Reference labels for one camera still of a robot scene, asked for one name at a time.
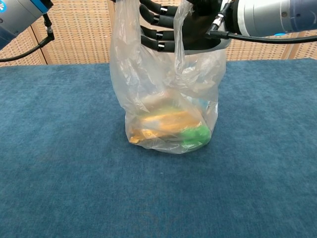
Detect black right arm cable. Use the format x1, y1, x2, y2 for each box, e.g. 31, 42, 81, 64
205, 2, 317, 45

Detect green item in bag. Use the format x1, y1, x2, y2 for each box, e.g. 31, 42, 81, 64
179, 125, 211, 149

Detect clear plastic bag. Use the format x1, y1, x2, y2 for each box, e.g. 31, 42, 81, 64
109, 0, 226, 156

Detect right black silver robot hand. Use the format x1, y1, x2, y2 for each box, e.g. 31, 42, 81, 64
138, 0, 231, 56

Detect woven bamboo folding screen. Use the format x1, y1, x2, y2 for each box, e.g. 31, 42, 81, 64
0, 0, 317, 67

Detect blue carpet mat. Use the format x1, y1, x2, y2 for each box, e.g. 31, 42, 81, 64
0, 58, 317, 238

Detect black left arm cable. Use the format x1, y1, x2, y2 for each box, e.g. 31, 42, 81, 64
0, 13, 55, 62

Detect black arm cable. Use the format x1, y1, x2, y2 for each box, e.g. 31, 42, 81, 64
205, 2, 317, 45
0, 13, 55, 62

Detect orange snack package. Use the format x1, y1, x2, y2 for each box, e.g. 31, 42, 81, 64
130, 110, 204, 144

